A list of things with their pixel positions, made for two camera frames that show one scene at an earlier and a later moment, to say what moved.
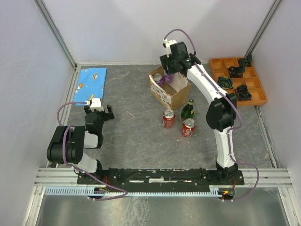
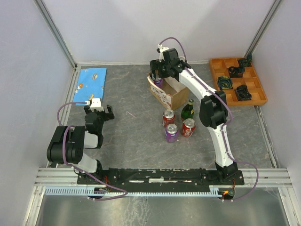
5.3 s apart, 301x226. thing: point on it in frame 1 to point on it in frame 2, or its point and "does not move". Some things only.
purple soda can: (169, 78) to (171, 133)
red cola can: (169, 117) does not move
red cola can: (188, 127) does not move
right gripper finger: (166, 61) to (155, 68)
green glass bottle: (187, 111) does not move
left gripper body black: (102, 116) does not move
